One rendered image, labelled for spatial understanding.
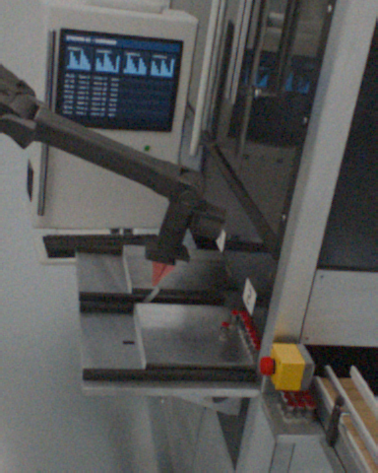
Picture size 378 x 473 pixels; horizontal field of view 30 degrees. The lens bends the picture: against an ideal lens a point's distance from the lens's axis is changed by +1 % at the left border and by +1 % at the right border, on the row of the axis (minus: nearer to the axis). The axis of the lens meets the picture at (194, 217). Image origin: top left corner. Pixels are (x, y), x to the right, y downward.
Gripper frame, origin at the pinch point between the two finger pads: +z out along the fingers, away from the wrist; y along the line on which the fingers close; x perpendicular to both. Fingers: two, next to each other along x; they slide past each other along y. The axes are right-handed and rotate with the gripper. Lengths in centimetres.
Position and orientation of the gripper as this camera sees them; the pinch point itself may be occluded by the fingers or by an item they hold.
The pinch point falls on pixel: (155, 282)
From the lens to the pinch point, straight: 160.8
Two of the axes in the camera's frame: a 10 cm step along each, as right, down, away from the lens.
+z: -3.3, 8.8, 3.4
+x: -1.9, -4.1, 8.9
